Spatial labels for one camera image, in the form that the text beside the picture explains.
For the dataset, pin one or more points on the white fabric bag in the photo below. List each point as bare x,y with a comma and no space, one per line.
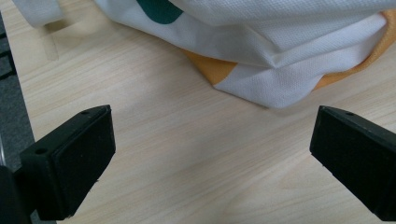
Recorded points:
264,46

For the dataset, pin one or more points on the orange cloth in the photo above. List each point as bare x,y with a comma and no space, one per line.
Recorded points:
214,70

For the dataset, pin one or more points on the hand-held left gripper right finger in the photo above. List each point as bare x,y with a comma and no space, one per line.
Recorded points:
358,155

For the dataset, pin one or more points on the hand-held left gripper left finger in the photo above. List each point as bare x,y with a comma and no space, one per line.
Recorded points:
74,161

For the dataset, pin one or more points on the clear tape strip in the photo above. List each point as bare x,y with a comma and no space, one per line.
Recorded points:
51,48

